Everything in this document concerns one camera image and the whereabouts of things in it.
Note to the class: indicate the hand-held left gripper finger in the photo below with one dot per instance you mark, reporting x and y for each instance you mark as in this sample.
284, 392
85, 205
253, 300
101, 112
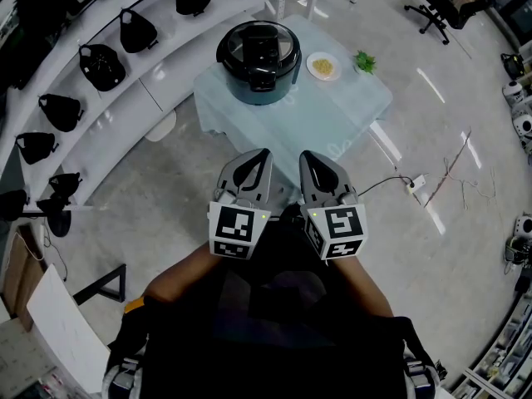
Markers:
264, 177
226, 173

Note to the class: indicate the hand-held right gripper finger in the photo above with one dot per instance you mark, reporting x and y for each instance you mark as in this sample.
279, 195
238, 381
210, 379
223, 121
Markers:
306, 183
341, 181

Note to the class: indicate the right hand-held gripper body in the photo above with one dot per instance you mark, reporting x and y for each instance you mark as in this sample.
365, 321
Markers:
343, 231

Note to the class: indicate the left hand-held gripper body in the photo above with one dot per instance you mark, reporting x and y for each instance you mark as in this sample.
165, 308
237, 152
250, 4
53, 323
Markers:
237, 227

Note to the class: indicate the black electric cooker pot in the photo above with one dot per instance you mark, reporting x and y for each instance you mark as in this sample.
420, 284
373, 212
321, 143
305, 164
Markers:
266, 97

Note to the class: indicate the black cooker lid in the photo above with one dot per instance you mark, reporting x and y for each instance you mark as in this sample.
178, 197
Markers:
257, 48

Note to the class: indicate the person's left forearm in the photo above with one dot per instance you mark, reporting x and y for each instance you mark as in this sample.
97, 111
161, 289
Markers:
178, 277

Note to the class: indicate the person's right forearm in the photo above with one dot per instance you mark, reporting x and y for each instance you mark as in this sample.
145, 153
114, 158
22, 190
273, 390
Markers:
361, 289

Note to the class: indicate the light blue tablecloth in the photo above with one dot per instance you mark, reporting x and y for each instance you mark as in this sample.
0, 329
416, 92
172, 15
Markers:
316, 114

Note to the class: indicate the white power strip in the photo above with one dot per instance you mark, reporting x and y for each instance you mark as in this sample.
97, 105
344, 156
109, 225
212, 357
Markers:
419, 181

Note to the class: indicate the white plate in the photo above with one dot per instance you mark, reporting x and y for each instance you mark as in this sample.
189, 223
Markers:
332, 77

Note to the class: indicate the thin dry branch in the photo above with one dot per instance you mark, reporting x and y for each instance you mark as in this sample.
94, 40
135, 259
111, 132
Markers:
448, 168

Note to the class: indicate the white shelf unit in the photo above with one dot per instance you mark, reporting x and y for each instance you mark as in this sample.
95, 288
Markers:
137, 98

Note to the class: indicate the yellow corn kernels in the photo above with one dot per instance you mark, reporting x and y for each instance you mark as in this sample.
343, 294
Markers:
323, 66

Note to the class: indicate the small green artificial plant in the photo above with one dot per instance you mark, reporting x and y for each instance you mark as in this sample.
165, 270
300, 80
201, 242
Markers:
365, 62

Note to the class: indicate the person's black clothing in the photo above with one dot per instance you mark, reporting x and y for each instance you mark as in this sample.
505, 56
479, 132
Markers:
274, 347

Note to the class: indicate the group of white round devices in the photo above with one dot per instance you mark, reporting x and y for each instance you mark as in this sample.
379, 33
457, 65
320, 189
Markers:
515, 92

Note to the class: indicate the white board panel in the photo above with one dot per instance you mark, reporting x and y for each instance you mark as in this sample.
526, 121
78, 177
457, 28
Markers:
62, 326

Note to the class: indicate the white storage rack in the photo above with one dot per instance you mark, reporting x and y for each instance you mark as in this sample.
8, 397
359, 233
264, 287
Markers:
498, 360

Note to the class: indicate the black office chair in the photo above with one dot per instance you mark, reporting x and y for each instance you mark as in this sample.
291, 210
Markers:
444, 6

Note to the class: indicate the black tool bag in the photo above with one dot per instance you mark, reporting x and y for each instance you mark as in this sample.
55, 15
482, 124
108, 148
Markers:
513, 65

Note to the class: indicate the brown wooden box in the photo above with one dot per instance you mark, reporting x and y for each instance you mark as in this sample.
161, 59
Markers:
21, 281

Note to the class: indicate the black metal frame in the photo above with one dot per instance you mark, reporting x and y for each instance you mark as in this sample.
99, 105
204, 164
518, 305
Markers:
122, 285

